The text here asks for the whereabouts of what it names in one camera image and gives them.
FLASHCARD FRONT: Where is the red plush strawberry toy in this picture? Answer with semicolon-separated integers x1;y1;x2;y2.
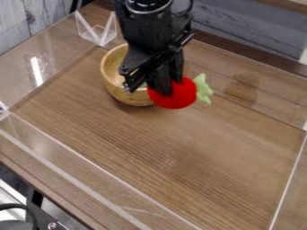
147;74;214;110

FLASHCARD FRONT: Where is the wooden bowl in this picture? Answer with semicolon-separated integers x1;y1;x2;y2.
100;44;154;107

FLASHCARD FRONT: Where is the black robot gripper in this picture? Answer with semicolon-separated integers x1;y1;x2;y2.
114;4;194;96

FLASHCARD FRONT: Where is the clear acrylic corner bracket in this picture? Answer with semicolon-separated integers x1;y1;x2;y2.
75;12;118;47

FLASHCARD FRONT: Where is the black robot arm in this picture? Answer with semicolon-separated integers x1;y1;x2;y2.
112;0;195;96

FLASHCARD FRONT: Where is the clear acrylic tray wall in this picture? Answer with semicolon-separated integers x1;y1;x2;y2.
0;102;202;230

